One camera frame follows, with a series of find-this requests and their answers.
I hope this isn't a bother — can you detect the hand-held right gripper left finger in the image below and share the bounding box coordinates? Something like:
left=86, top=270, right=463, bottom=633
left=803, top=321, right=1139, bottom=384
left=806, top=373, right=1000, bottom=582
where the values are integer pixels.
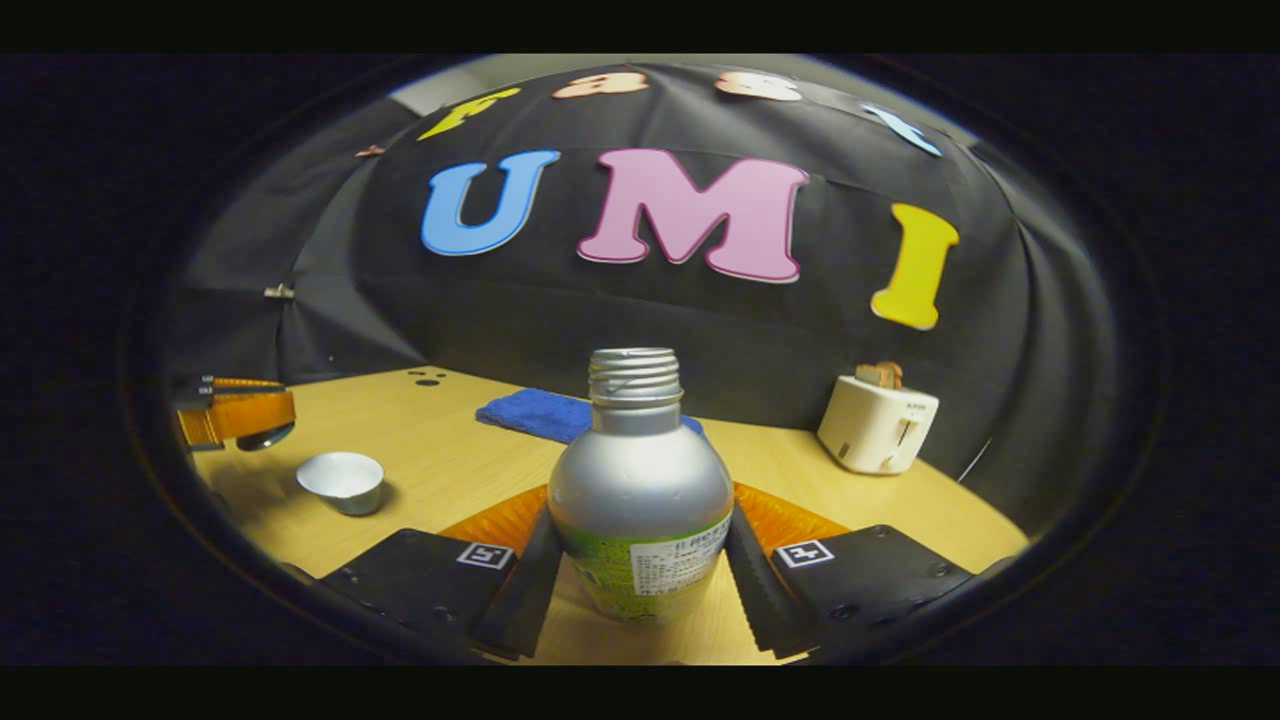
left=320, top=485, right=564, bottom=661

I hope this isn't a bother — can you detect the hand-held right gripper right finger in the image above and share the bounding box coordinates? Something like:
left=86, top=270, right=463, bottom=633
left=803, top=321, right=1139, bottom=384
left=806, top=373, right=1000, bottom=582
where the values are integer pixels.
left=725, top=483, right=976, bottom=661

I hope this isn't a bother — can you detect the white teacup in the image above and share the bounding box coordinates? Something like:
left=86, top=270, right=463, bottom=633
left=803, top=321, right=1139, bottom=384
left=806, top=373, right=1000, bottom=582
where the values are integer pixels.
left=296, top=451, right=386, bottom=517

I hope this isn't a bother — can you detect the silver water bottle green label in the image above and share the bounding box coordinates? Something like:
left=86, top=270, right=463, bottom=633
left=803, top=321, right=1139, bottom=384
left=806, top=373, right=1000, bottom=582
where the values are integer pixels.
left=547, top=347, right=736, bottom=626

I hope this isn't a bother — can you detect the blue cloth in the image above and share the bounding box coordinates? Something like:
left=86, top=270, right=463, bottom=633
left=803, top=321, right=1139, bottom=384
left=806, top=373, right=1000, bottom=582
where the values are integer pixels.
left=475, top=388, right=706, bottom=446

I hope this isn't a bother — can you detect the white toaster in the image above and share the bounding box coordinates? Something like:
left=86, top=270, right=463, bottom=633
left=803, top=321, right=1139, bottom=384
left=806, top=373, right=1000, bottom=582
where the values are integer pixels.
left=817, top=375, right=941, bottom=476

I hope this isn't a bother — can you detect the black backdrop cloth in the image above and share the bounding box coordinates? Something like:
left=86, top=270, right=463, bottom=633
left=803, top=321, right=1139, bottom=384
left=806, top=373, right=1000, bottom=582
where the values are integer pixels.
left=165, top=60, right=1121, bottom=536

